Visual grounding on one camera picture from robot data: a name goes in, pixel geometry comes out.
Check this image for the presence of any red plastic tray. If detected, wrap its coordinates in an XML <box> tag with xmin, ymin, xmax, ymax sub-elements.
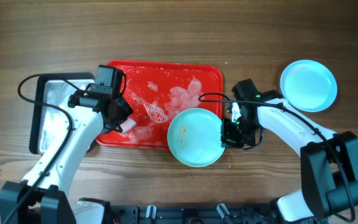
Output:
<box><xmin>96</xmin><ymin>60</ymin><xmax>223</xmax><ymax>149</ymax></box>

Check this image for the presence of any black soapy water tray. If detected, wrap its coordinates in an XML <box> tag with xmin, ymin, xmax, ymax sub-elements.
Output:
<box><xmin>29</xmin><ymin>72</ymin><xmax>94</xmax><ymax>154</ymax></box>

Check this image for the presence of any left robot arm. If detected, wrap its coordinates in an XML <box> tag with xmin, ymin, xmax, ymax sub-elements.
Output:
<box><xmin>0</xmin><ymin>65</ymin><xmax>135</xmax><ymax>223</ymax></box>

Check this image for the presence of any light blue plate bottom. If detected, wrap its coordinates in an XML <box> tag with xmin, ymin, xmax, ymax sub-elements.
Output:
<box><xmin>167</xmin><ymin>108</ymin><xmax>225</xmax><ymax>167</ymax></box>

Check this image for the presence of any pink sponge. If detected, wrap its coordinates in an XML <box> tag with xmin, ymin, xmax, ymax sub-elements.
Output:
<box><xmin>119</xmin><ymin>118</ymin><xmax>136</xmax><ymax>134</ymax></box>

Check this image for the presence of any light blue plate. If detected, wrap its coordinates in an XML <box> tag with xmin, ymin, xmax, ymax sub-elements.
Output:
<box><xmin>167</xmin><ymin>108</ymin><xmax>225</xmax><ymax>167</ymax></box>
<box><xmin>280</xmin><ymin>60</ymin><xmax>337</xmax><ymax>113</ymax></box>

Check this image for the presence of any light blue plate top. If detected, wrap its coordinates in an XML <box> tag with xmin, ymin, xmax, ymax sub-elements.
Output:
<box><xmin>280</xmin><ymin>60</ymin><xmax>337</xmax><ymax>113</ymax></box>

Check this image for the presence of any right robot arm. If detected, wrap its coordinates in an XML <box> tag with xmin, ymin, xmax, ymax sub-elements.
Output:
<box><xmin>221</xmin><ymin>79</ymin><xmax>358</xmax><ymax>223</ymax></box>

